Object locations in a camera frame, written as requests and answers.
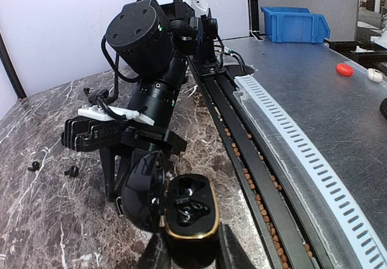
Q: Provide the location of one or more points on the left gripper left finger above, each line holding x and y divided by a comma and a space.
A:
156, 254

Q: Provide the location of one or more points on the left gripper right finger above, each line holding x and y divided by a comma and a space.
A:
230, 252

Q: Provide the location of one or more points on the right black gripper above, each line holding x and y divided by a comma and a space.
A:
119, 159

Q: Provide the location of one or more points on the black charging case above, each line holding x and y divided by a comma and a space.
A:
186, 205

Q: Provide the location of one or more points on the black earbud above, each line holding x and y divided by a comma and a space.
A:
35, 166
86, 91
72, 172

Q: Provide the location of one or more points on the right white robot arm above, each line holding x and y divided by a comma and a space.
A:
155, 38

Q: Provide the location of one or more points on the red earbud case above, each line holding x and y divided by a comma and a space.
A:
344, 69

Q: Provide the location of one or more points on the cream earbud case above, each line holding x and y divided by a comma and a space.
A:
374, 75

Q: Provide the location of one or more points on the blue plastic bin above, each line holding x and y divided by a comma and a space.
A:
295, 25

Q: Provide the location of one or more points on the black tray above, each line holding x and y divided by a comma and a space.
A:
360, 52

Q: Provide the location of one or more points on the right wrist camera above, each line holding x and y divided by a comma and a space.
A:
94, 128

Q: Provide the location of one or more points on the black front rail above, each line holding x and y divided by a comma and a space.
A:
287, 235

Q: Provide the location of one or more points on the white slotted cable duct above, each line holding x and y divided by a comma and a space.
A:
346, 233

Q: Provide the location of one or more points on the left black frame post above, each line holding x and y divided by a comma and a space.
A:
10, 71

